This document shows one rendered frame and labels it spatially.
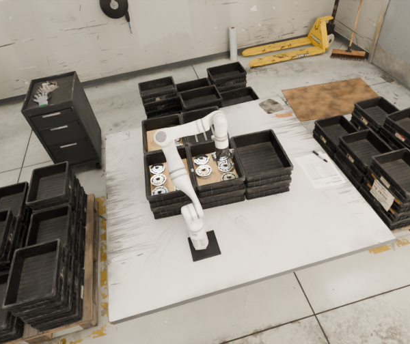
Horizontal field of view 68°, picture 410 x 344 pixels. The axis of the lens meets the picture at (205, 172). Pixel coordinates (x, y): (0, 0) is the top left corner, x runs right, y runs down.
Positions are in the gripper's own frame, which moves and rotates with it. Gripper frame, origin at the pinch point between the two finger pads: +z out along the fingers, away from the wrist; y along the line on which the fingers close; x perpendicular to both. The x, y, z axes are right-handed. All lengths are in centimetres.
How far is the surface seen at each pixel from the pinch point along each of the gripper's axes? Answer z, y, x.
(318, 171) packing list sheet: 30, 66, 3
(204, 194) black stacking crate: 15.6, -14.4, -7.6
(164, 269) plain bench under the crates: 31, -46, -43
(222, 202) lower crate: 27.0, -4.1, -7.7
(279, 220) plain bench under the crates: 30.4, 26.2, -28.0
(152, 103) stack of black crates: 53, -43, 168
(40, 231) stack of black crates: 62, -143, 30
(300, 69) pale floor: 100, 171, 261
